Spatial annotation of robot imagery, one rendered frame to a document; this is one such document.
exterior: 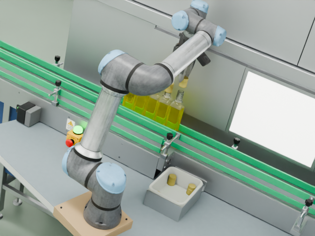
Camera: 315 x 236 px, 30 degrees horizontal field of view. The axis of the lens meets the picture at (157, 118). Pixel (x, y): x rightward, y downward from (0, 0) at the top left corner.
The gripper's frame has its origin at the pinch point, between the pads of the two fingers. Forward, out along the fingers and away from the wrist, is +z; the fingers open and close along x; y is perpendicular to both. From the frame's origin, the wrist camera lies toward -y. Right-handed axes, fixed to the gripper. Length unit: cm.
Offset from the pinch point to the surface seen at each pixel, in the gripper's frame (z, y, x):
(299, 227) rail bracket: 32, -72, 9
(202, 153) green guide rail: 28.1, -19.4, 2.3
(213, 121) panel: 20.0, -14.0, -13.2
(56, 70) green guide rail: 26, 68, 4
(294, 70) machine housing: -18.2, -40.4, -16.7
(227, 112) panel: 12.5, -19.0, -13.7
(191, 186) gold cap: 38.8, -23.4, 13.1
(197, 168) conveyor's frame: 35.4, -20.1, 4.4
